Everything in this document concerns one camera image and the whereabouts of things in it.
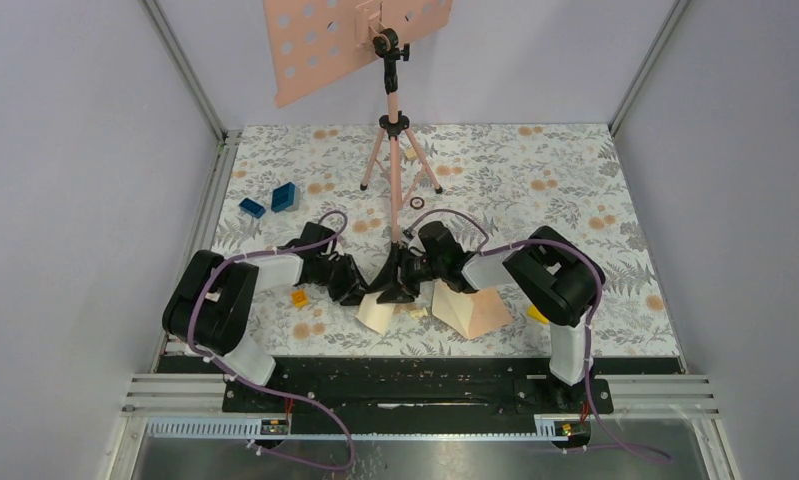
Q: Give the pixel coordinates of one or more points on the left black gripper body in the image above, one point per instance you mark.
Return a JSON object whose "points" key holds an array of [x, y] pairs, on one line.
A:
{"points": [[325, 272]]}

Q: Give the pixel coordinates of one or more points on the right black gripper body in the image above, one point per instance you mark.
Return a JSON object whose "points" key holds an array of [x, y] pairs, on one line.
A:
{"points": [[416, 270]]}

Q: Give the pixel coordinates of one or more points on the beige lined letter paper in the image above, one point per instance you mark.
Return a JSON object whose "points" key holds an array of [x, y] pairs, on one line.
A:
{"points": [[374, 316]]}

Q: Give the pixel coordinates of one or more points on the tan paper envelope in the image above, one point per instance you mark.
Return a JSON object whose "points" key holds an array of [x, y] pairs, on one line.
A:
{"points": [[470, 315]]}

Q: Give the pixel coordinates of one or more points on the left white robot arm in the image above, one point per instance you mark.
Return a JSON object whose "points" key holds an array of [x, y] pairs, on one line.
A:
{"points": [[211, 303]]}

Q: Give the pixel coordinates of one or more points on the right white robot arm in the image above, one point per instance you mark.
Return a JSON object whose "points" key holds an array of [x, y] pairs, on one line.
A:
{"points": [[557, 278]]}

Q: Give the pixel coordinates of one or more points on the cream chess knight piece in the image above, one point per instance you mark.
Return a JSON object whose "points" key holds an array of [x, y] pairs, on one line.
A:
{"points": [[418, 313]]}

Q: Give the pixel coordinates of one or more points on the orange square toy brick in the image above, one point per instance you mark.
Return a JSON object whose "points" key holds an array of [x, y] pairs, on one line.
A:
{"points": [[299, 298]]}

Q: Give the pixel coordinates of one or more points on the large blue toy brick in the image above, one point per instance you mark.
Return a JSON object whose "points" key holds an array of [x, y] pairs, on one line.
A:
{"points": [[285, 198]]}

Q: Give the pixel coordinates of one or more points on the floral patterned table mat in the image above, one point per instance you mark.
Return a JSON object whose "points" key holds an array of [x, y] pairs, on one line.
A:
{"points": [[501, 183]]}

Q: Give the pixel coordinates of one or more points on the small blue toy brick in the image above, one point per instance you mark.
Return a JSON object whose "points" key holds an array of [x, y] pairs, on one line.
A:
{"points": [[252, 208]]}

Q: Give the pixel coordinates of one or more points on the yellow toy brick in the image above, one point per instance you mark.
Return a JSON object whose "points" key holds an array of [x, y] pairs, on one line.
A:
{"points": [[536, 315]]}

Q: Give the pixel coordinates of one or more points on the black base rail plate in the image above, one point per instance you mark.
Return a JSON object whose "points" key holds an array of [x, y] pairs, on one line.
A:
{"points": [[432, 395]]}

